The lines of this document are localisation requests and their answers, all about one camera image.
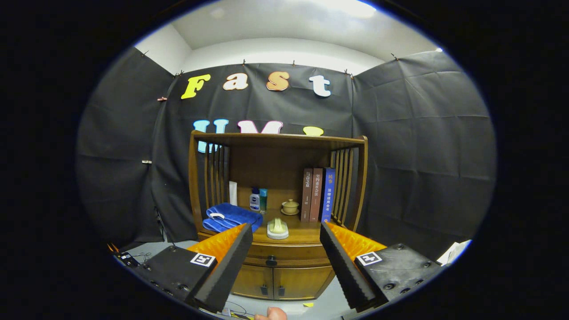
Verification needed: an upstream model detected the dark electronic device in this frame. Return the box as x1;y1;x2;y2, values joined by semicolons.
109;244;140;267

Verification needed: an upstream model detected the wooden countertop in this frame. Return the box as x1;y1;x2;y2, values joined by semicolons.
198;209;356;245

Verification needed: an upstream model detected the reddish brown book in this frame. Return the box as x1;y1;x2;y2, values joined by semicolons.
309;168;324;223

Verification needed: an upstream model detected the dark brown book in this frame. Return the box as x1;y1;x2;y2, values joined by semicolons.
301;168;314;223

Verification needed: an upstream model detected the blue folded towel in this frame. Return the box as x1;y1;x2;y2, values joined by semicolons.
203;203;264;233

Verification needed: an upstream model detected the black backdrop cloth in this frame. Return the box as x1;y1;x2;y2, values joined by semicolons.
76;47;496;260

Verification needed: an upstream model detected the blue book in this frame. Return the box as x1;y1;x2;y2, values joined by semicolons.
321;167;336;223

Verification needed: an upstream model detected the white paper sheet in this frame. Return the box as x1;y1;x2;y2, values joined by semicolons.
437;240;472;266

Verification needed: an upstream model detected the wooden cabinet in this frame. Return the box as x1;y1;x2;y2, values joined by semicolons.
188;130;369;301

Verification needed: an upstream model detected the wooden cabinet door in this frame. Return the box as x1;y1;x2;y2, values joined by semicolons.
231;265;275;299
272;266;336;301

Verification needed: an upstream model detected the pale green scrub brush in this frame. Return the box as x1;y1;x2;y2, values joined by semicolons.
267;218;289;240

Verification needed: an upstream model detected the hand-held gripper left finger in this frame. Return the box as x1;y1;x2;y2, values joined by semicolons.
133;223;254;313

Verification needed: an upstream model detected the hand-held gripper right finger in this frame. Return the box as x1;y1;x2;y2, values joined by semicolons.
320;221;445;312

